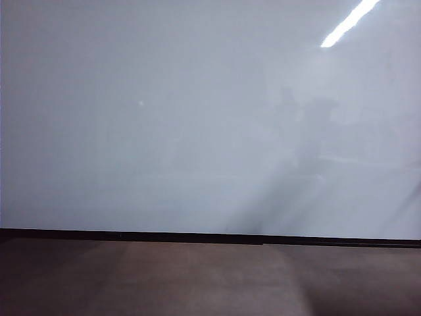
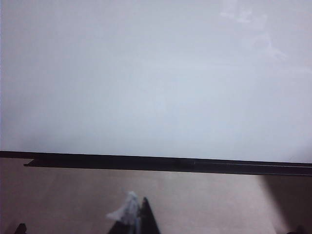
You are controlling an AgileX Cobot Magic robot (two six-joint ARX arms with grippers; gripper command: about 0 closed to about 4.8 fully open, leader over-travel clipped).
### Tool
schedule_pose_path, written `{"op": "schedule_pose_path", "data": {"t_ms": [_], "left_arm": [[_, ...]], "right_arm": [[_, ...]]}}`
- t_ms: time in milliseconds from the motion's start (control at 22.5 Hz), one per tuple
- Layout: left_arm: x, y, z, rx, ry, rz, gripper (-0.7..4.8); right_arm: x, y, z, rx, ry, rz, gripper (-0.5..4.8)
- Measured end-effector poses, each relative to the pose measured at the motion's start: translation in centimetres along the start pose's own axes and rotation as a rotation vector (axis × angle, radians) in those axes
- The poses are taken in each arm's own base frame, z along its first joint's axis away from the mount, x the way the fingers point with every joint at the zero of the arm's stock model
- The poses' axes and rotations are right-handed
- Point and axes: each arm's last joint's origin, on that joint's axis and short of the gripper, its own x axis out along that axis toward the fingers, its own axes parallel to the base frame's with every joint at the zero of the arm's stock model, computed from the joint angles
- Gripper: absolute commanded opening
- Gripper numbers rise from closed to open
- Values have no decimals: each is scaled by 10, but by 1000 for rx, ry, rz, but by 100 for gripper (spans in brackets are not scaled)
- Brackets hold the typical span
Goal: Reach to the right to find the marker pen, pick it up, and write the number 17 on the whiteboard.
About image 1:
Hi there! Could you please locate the white glossy whiteboard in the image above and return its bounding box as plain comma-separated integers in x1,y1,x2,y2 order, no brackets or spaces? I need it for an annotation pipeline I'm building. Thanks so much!
0,0,421,241

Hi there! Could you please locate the black whiteboard frame rail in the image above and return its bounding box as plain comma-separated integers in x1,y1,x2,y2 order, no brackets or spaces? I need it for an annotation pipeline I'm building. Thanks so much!
0,227,421,249

